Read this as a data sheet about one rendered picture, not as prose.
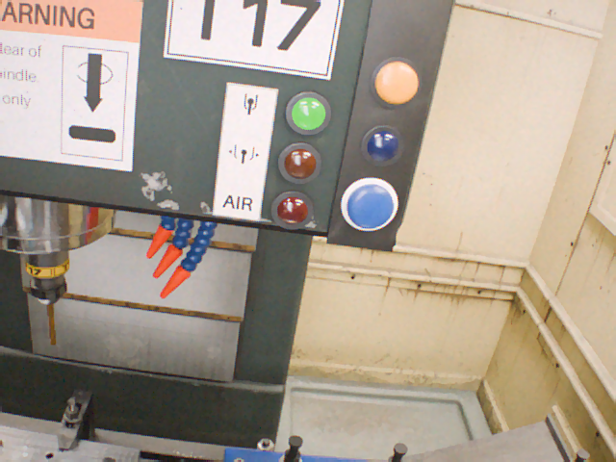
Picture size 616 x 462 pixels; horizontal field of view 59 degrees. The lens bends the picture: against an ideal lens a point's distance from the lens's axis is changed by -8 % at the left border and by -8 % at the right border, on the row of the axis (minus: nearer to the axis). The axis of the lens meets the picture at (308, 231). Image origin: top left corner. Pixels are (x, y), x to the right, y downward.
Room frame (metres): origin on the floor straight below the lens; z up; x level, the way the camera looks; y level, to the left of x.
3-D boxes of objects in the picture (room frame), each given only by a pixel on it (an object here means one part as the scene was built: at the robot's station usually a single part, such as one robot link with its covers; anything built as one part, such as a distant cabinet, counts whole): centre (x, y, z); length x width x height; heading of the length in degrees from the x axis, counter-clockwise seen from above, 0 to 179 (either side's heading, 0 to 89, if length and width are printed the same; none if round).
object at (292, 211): (0.34, 0.01, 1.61); 0.02 x 0.01 x 0.02; 96
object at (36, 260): (0.52, 0.28, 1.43); 0.05 x 0.05 x 0.03
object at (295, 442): (0.42, -0.03, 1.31); 0.02 x 0.02 x 0.03
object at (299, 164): (0.34, 0.01, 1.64); 0.02 x 0.01 x 0.02; 96
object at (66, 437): (0.68, 0.34, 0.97); 0.13 x 0.03 x 0.15; 6
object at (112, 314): (0.96, 0.33, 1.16); 0.48 x 0.05 x 0.51; 96
